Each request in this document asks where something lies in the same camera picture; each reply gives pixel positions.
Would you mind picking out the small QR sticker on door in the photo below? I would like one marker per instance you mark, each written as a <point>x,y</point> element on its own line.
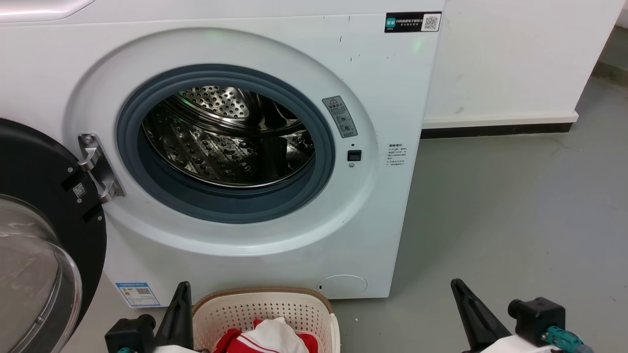
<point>79,190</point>

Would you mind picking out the round white filter cover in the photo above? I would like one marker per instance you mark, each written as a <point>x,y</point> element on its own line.
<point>342,286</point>

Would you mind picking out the cream plastic laundry basket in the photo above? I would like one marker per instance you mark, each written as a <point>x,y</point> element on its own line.
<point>274,306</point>

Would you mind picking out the black washer door with glass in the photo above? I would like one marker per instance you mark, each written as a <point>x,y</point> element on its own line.
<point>34,166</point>

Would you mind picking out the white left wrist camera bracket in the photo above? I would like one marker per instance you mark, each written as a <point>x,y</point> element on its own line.
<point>176,350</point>

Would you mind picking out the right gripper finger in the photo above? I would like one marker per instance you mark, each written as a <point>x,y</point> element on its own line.
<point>485,318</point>
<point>468,318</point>

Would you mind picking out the grey warning sticker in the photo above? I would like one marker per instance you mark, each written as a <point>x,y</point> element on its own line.
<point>339,116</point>

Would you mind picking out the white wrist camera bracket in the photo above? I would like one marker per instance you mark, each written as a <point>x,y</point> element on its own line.
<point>515,345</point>
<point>176,350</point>

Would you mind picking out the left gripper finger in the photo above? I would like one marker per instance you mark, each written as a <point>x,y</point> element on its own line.
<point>170,328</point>
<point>186,328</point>

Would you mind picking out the white front-load washing machine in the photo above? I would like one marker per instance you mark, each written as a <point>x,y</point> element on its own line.
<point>382,235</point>

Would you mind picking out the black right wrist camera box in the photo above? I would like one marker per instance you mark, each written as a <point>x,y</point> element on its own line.
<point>535,316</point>

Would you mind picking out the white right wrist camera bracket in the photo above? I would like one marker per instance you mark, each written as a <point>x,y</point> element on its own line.
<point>515,345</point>

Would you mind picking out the grey rubber door gasket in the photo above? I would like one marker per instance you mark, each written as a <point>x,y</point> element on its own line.
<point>221,208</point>

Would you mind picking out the black door latch socket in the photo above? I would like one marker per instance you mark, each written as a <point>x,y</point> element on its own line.
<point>354,156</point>

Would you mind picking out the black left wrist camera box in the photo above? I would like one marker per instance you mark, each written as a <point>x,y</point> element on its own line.
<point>130,336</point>

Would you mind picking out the white detergent drawer front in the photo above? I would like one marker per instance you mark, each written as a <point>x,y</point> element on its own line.
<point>39,9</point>

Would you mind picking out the small printed text sticker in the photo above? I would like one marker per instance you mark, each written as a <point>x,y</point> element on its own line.
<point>395,154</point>

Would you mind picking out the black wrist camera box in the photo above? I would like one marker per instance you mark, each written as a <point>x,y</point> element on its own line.
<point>130,336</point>
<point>535,316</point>

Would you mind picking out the blue energy label sticker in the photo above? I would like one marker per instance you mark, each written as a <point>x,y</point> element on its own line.
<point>138,294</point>

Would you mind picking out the stainless steel washing machine drum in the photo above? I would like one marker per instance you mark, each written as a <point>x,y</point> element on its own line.
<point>206,147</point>

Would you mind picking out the silver metal door hinge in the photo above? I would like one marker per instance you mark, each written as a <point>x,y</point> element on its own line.
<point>100,171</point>

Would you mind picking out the black skirting strip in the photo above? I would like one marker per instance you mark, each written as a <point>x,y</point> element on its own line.
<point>495,130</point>

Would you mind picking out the black QR brand sticker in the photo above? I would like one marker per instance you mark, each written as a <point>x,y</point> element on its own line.
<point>412,22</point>

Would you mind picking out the red and white garment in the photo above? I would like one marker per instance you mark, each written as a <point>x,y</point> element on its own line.
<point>270,338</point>

